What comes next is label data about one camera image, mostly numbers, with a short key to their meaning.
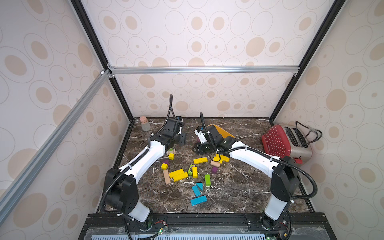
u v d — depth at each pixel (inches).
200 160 37.3
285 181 17.9
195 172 35.0
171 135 25.3
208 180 34.0
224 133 41.7
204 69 35.3
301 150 33.6
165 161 37.0
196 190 32.7
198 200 32.0
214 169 36.4
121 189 16.9
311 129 32.5
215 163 37.2
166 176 34.6
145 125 42.5
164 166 36.1
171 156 37.9
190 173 35.1
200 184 32.9
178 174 35.3
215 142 25.2
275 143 35.9
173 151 38.5
